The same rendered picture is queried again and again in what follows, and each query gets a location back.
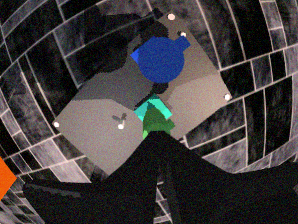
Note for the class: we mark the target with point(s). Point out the grey rectangular board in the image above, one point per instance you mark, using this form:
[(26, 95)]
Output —
[(162, 79)]

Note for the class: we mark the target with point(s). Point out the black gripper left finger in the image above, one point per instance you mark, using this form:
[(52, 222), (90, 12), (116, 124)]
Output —
[(128, 196)]

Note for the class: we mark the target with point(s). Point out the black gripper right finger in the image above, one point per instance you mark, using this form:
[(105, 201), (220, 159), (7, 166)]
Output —
[(201, 193)]

